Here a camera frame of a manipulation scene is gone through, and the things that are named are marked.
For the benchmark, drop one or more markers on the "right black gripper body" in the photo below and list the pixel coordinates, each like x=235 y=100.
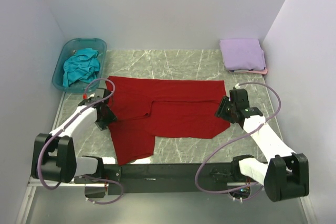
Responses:
x=225 y=110

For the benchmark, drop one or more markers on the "red t-shirt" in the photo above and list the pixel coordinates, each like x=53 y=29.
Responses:
x=147 y=108

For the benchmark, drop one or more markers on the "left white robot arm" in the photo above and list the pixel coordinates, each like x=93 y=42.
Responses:
x=54 y=153

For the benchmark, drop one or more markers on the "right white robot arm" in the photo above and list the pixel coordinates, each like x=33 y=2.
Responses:
x=285 y=175

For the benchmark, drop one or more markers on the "teal crumpled t-shirt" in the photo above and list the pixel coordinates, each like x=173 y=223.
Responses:
x=82 y=66

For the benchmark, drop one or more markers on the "folded pink t-shirt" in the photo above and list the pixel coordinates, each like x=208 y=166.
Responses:
x=262 y=72

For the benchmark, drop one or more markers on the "folded lilac t-shirt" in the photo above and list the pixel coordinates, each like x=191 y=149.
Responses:
x=242 y=54

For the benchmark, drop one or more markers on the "teal plastic basket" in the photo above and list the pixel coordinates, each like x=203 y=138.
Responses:
x=68 y=50

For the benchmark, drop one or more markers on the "black base beam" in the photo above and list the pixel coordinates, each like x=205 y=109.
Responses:
x=168 y=178

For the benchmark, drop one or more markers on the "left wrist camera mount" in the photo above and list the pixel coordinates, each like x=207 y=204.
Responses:
x=88 y=96

